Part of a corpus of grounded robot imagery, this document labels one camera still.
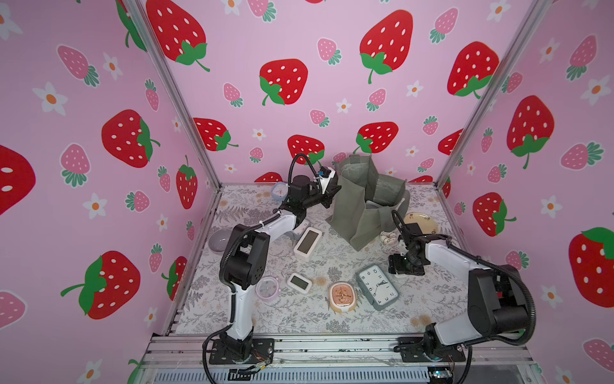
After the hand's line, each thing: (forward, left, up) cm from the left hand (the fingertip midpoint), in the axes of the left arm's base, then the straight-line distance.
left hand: (341, 186), depth 90 cm
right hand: (-24, -21, -22) cm, 39 cm away
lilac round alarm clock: (-32, +27, -20) cm, 46 cm away
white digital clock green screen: (-14, +13, -19) cm, 27 cm away
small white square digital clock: (-30, +16, -21) cm, 40 cm away
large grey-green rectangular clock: (-31, -12, -21) cm, 39 cm away
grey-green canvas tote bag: (+3, -12, -12) cm, 17 cm away
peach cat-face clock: (-35, 0, -20) cm, 40 cm away
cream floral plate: (+1, -41, -23) cm, 47 cm away
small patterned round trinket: (-11, -21, -21) cm, 31 cm away
